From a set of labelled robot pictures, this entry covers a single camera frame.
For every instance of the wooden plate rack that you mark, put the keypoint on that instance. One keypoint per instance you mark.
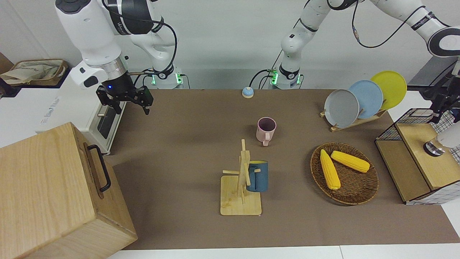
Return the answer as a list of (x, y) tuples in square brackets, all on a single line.
[(355, 123)]

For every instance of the grey plate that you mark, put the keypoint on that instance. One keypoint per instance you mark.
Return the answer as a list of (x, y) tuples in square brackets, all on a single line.
[(341, 108)]

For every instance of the dark grey metal frame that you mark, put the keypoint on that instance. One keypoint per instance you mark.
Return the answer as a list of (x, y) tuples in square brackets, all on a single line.
[(427, 72)]

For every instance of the wooden cabinet box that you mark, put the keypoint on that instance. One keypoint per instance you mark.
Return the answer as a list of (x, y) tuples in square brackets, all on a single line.
[(46, 194)]

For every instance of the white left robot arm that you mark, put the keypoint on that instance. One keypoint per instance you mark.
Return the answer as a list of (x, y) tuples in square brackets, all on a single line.
[(298, 39)]

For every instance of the white toaster oven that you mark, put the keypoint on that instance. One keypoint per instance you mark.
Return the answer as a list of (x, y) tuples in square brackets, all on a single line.
[(64, 108)]

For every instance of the brown table mat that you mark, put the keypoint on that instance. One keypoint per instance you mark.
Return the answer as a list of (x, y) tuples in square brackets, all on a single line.
[(187, 144)]

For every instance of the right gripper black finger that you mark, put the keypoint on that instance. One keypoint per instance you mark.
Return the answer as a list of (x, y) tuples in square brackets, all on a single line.
[(146, 109), (116, 108)]

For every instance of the yellow plate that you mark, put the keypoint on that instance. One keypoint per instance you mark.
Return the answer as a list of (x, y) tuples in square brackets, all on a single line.
[(393, 86)]

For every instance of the brown wicker basket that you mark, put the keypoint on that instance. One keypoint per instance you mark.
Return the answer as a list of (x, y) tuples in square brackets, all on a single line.
[(355, 187)]

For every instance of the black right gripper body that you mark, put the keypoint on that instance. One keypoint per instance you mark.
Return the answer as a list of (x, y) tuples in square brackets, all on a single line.
[(120, 90)]

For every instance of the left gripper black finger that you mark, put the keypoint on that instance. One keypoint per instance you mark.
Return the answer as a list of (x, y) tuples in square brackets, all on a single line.
[(436, 113), (455, 112)]

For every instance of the pink mug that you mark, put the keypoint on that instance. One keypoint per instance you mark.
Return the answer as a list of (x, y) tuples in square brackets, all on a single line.
[(264, 135)]

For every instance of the yellow corn cob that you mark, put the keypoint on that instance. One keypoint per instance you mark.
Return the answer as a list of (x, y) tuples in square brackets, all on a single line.
[(350, 162), (330, 171)]

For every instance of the light blue plate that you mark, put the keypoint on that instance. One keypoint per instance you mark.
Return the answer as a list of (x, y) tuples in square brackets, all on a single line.
[(370, 97)]

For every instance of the wooden mug tree stand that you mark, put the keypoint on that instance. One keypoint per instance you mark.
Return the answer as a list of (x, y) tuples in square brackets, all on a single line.
[(237, 201)]

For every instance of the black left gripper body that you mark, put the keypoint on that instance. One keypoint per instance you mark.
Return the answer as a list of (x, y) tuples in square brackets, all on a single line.
[(444, 91)]

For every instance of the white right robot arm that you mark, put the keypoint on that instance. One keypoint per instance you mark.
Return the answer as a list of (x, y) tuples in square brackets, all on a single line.
[(90, 32)]

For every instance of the dark blue mug yellow inside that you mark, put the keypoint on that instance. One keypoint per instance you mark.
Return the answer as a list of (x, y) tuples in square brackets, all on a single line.
[(260, 178)]

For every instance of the glass cup with white sleeve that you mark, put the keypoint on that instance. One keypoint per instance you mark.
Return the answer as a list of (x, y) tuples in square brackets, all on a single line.
[(447, 138)]

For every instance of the brown tray with cloth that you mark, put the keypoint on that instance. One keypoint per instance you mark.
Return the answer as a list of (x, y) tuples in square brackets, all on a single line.
[(32, 70)]

